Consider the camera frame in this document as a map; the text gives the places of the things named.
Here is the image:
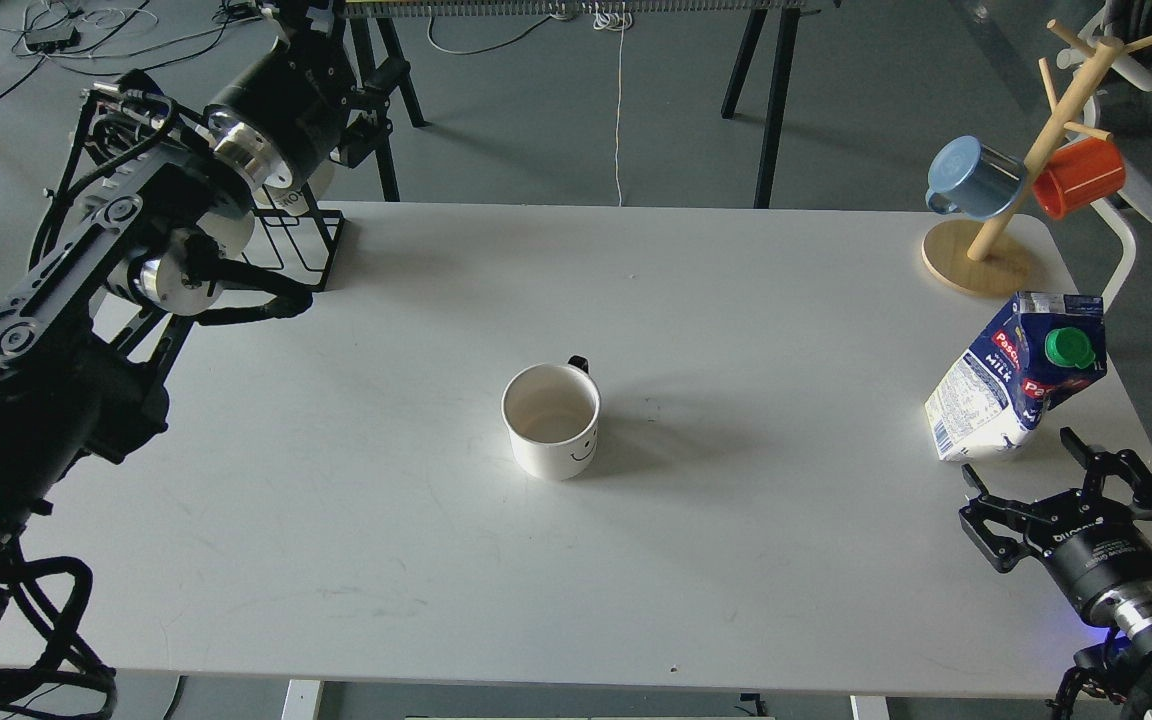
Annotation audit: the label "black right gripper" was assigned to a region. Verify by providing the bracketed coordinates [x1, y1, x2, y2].
[957, 427, 1152, 632]

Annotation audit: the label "white hanging cable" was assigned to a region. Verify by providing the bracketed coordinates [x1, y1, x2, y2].
[591, 8, 634, 207]

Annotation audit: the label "blue mug on tree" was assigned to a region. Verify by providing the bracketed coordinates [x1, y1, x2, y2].
[925, 135, 1029, 222]

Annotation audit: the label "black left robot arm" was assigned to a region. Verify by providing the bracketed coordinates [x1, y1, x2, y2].
[0, 1, 410, 719]

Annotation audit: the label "white mug rear on rack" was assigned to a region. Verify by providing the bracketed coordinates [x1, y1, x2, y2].
[262, 160, 338, 217]

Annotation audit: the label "black wire mug rack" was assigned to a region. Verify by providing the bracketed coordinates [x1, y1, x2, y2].
[238, 190, 347, 291]

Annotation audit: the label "orange mug on tree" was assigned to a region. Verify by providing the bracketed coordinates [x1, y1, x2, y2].
[1032, 137, 1126, 220]

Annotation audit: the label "white mug front on rack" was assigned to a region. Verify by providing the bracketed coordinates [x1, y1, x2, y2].
[197, 211, 256, 262]

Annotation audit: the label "floor cables and adapter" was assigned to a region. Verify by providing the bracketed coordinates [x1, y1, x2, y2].
[0, 0, 267, 136]

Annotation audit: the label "white mug on rack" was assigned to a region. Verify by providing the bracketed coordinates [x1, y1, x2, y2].
[197, 211, 256, 262]
[262, 160, 338, 217]

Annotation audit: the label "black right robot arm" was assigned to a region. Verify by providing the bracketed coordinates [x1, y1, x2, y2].
[957, 427, 1152, 719]

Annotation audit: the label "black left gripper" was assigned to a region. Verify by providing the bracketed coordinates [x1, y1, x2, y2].
[204, 1, 410, 191]

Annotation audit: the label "black trestle table legs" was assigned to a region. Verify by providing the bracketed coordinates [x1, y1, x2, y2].
[341, 0, 823, 210]

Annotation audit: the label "wooden mug tree stand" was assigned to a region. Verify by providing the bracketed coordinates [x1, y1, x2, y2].
[922, 18, 1152, 300]

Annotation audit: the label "white smiley face mug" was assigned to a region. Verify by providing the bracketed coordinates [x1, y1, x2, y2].
[500, 355, 602, 480]

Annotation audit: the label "blue white milk carton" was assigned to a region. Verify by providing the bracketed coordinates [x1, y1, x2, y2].
[924, 291, 1108, 462]

